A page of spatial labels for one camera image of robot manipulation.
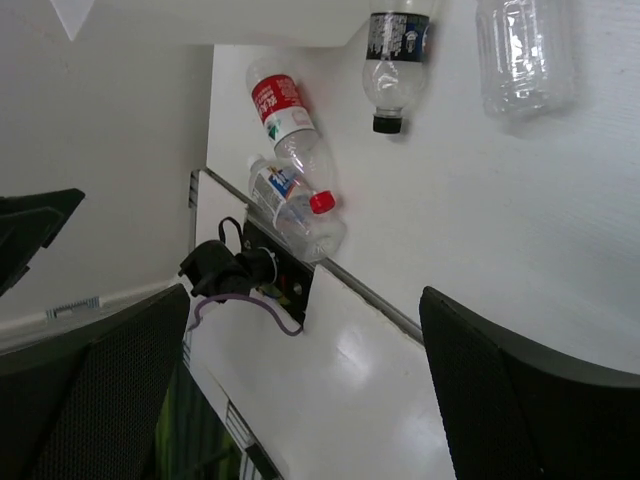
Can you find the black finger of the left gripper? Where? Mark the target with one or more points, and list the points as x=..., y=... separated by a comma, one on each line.
x=30, y=223

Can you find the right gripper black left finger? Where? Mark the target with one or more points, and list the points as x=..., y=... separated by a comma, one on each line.
x=84, y=404

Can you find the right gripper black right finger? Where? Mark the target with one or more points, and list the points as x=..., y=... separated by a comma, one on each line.
x=513, y=408

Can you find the black label plastic bottle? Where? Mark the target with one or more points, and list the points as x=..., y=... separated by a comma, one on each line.
x=397, y=51

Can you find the clear unlabelled plastic bottle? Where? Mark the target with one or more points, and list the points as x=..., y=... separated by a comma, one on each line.
x=526, y=57

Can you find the white octagonal bin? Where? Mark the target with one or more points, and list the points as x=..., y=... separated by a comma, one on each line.
x=288, y=23

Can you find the white cap crushed bottle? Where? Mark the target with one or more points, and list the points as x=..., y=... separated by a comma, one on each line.
x=284, y=199

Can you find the red label plastic bottle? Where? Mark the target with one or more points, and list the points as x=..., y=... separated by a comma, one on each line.
x=286, y=119

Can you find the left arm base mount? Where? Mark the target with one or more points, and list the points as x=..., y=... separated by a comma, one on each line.
x=293, y=279

